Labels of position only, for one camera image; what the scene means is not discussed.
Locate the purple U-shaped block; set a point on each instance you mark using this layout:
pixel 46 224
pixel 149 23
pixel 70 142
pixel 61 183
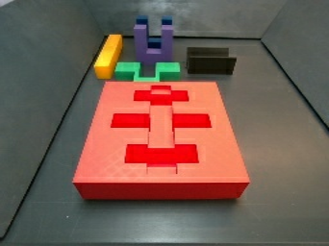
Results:
pixel 152 55

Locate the red board with recesses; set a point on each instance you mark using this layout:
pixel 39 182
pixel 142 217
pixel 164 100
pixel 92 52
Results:
pixel 161 144

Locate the green U-shaped block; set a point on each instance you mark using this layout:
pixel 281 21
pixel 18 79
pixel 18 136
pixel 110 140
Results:
pixel 129 71

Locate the black U-shaped block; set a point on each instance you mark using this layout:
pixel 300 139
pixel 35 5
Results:
pixel 209 60

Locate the yellow rectangular bar block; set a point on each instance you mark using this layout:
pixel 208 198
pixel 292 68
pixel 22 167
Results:
pixel 108 58

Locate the blue U-shaped block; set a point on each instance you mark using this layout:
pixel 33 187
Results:
pixel 142 20

